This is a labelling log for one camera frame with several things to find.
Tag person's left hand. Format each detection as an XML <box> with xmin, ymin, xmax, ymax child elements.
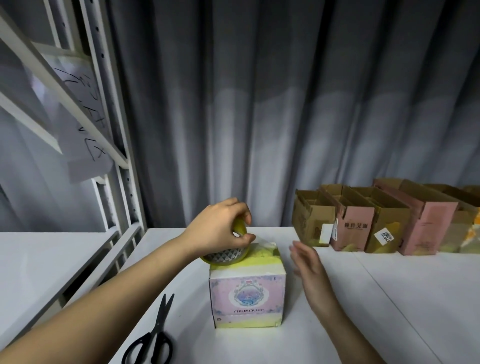
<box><xmin>179</xmin><ymin>196</ymin><xmax>258</xmax><ymax>259</ymax></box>

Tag person's right hand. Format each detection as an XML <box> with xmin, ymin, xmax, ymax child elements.
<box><xmin>288</xmin><ymin>239</ymin><xmax>341</xmax><ymax>317</ymax></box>

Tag yellow tape roll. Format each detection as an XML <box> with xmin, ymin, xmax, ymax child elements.
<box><xmin>200</xmin><ymin>215</ymin><xmax>255</xmax><ymax>267</ymax></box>

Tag brown box with white label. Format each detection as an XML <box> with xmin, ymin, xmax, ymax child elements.
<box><xmin>291</xmin><ymin>187</ymin><xmax>339</xmax><ymax>248</ymax></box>

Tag pink lettered cardboard box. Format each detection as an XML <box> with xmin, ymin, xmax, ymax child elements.
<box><xmin>320</xmin><ymin>183</ymin><xmax>377</xmax><ymax>253</ymax></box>
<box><xmin>372</xmin><ymin>176</ymin><xmax>460</xmax><ymax>258</ymax></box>

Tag pink and yellow printed box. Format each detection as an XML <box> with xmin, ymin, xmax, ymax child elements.
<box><xmin>207</xmin><ymin>240</ymin><xmax>288</xmax><ymax>331</ymax></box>

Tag brown box with 7020 sticker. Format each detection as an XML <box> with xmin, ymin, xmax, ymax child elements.
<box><xmin>351</xmin><ymin>186</ymin><xmax>413</xmax><ymax>255</ymax></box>

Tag black scissors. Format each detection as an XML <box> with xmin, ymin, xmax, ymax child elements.
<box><xmin>120</xmin><ymin>291</ymin><xmax>177</xmax><ymax>364</ymax></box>

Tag small brown labelled carton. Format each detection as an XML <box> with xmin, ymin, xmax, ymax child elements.
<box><xmin>423</xmin><ymin>183</ymin><xmax>480</xmax><ymax>255</ymax></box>

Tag person's left forearm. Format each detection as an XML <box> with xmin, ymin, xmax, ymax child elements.
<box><xmin>0</xmin><ymin>234</ymin><xmax>201</xmax><ymax>364</ymax></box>

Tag person's right forearm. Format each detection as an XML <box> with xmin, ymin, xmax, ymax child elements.
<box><xmin>313</xmin><ymin>295</ymin><xmax>389</xmax><ymax>364</ymax></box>

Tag white metal shelf rack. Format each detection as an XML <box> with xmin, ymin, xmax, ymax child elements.
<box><xmin>0</xmin><ymin>0</ymin><xmax>147</xmax><ymax>348</ymax></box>

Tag handwritten paper sheet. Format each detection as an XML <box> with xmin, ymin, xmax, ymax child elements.
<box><xmin>33</xmin><ymin>48</ymin><xmax>111</xmax><ymax>138</ymax></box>
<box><xmin>55</xmin><ymin>106</ymin><xmax>117</xmax><ymax>185</ymax></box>

